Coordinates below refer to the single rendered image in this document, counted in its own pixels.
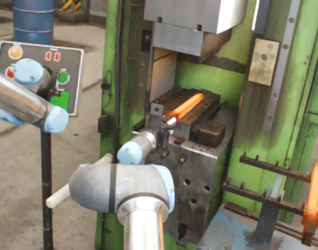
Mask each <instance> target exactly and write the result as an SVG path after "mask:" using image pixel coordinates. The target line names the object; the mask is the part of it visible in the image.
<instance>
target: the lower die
mask: <svg viewBox="0 0 318 250"><path fill-rule="evenodd" d="M202 90H205V91H208V93H207V94H206V95H204V97H202V98H201V99H200V100H199V101H198V102H196V103H195V104H194V105H193V106H191V108H189V109H188V110H187V111H186V112H185V113H183V114H182V115H181V116H180V117H179V121H178V122H176V123H175V128H174V129H173V133H172V134H170V132H168V134H169V135H171V136H174V137H183V138H185V140H187V141H189V140H190V139H191V138H192V136H193V135H192V134H191V131H192V129H193V128H194V126H195V118H194V117H190V119H188V117H189V116H190V115H192V113H193V112H195V111H196V109H199V107H200V106H201V105H203V103H205V102H206V101H207V100H208V99H209V98H210V97H211V96H213V97H215V98H216V99H217V102H216V105H219V104H220V98H221V94H216V93H213V92H212V91H211V90H206V89H201V90H198V89H193V88H191V89H186V88H183V89H182V91H179V92H178V94H177V93H176V94H175V96H174V97H173V96H171V98H170V99H167V101H166V102H165V101H164V102H163V103H162V105H164V106H165V111H164V116H166V115H167V114H168V111H174V110H175V109H176V108H178V107H179V106H181V105H182V104H183V103H185V102H186V101H188V100H189V99H190V98H192V97H193V96H195V95H196V94H197V93H200V92H201V91H202ZM211 100H212V101H213V102H214V106H215V101H216V100H215V99H214V98H211ZM208 103H209V104H210V111H211V109H212V102H211V101H210V100H209V101H208ZM209 104H205V106H206V107H207V114H208V112H209ZM214 106H213V108H214ZM201 109H202V110H204V117H205V113H206V108H205V107H201ZM202 110H198V111H197V112H198V113H199V114H200V115H201V118H200V121H201V119H202V115H203V112H202ZM149 115H150V111H149V112H148V113H147V114H146V119H145V128H146V127H147V123H148V119H149ZM194 116H195V117H196V119H197V123H198V121H199V115H198V114H197V113H194ZM204 117H203V118H204ZM197 123H196V125H197Z"/></svg>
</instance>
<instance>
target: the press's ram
mask: <svg viewBox="0 0 318 250"><path fill-rule="evenodd" d="M247 2H248V0H145V10H144V18H143V19H144V20H148V21H154V22H162V23H164V24H168V25H174V26H177V27H183V28H187V29H193V30H196V31H197V30H200V29H201V31H203V32H206V33H212V34H216V35H217V34H218V33H221V32H223V31H225V30H228V29H230V28H232V27H234V26H236V25H238V24H240V23H242V22H244V17H245V12H246V5H247Z"/></svg>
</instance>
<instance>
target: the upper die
mask: <svg viewBox="0 0 318 250"><path fill-rule="evenodd" d="M232 29H233V28H230V29H228V30H225V31H223V32H221V33H218V34H217V35H216V34H212V33H206V32H203V31H201V29H200V30H197V31H196V30H193V29H187V28H183V27H177V26H174V25H168V24H164V23H162V22H155V25H154V38H153V46H156V47H159V48H165V49H170V50H173V51H179V52H182V53H187V54H191V55H197V56H202V55H204V54H206V53H208V52H209V51H211V50H213V49H214V48H217V47H218V46H220V45H222V44H224V43H225V42H227V41H230V40H231V33H232Z"/></svg>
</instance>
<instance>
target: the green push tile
mask: <svg viewBox="0 0 318 250"><path fill-rule="evenodd" d="M69 98H70V93H69V92H63V91H61V95H60V96H59V97H51V104H53V105H56V106H59V107H60V108H62V109H64V110H65V111H68V103H69Z"/></svg>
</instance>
